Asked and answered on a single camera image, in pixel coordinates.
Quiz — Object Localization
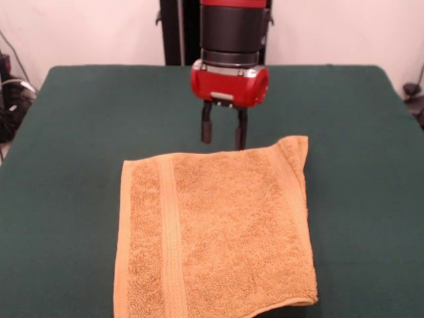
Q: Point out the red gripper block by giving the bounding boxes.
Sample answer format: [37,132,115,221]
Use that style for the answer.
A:
[189,59,270,150]

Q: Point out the tan terry towel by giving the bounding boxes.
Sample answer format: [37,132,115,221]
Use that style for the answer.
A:
[112,134,319,318]

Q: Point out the dark green table cloth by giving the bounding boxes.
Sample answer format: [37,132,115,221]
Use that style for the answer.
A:
[0,64,424,318]

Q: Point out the grey tripod base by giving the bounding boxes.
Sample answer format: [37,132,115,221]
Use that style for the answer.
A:
[403,82,424,130]

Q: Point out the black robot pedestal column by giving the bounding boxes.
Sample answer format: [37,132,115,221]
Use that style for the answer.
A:
[154,0,276,66]

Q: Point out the tangled black cables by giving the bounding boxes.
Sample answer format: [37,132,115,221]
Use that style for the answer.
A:
[0,76,36,144]

